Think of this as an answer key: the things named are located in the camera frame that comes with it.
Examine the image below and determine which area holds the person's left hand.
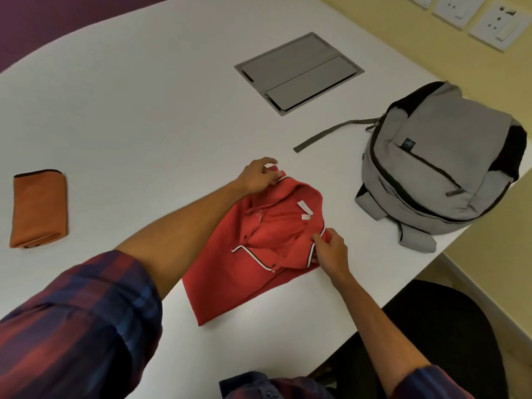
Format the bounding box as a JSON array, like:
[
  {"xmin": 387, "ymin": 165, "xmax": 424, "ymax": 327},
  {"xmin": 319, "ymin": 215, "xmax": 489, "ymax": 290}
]
[{"xmin": 235, "ymin": 157, "xmax": 282, "ymax": 196}]

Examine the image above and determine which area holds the person's right hand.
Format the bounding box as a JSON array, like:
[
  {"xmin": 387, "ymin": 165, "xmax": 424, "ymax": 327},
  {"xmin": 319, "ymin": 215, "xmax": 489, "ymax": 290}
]
[{"xmin": 311, "ymin": 228, "xmax": 352, "ymax": 284}]

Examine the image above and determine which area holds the red polo shirt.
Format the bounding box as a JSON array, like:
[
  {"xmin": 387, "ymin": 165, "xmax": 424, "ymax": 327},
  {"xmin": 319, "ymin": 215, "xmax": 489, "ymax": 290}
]
[{"xmin": 181, "ymin": 164, "xmax": 333, "ymax": 327}]

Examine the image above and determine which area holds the person's left forearm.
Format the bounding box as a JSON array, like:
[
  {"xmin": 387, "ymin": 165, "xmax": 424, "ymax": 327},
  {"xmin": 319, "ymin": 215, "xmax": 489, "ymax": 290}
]
[{"xmin": 114, "ymin": 179, "xmax": 249, "ymax": 300}]

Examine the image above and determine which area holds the person's right forearm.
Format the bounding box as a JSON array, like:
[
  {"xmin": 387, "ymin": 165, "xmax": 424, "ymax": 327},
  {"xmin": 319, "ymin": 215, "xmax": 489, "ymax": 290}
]
[{"xmin": 330, "ymin": 270, "xmax": 435, "ymax": 398}]

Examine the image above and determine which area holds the grey backpack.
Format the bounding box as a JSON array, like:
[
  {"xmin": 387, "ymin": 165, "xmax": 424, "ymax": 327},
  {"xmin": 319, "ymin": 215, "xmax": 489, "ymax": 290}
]
[{"xmin": 293, "ymin": 81, "xmax": 528, "ymax": 254}]

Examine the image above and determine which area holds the black office chair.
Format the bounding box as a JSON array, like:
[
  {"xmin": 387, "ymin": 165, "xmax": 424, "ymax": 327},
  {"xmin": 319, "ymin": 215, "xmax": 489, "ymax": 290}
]
[{"xmin": 310, "ymin": 280, "xmax": 510, "ymax": 399}]

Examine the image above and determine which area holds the orange folded cloth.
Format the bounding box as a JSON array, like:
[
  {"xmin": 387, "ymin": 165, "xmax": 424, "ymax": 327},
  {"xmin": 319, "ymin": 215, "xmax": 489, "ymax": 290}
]
[{"xmin": 9, "ymin": 169, "xmax": 69, "ymax": 249}]

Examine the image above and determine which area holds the red blue plaid shirt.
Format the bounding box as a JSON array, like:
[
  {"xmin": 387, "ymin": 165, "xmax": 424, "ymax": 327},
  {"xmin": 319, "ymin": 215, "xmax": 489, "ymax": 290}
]
[{"xmin": 0, "ymin": 250, "xmax": 475, "ymax": 399}]

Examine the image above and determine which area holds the grey table cable hatch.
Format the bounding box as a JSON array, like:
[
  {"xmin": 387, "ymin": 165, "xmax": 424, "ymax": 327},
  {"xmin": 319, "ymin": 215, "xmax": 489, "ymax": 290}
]
[{"xmin": 234, "ymin": 32, "xmax": 365, "ymax": 117}]

